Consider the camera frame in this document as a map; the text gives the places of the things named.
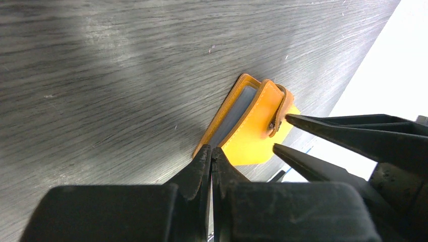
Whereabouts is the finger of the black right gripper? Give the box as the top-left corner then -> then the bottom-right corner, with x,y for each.
273,144 -> 401,234
286,114 -> 427,174

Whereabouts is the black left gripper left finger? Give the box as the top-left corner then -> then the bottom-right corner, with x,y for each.
162,145 -> 211,241

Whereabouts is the orange leather card holder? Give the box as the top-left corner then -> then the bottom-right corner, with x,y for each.
193,74 -> 300,166

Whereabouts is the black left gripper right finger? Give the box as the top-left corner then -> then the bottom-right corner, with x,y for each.
211,147 -> 249,241

